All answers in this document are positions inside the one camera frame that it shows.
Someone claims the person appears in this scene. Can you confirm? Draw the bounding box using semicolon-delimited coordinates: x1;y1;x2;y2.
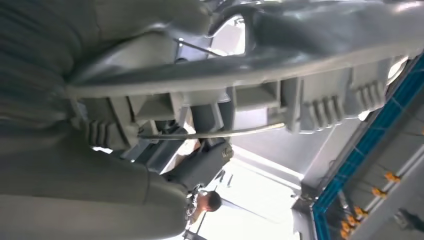
190;190;223;226

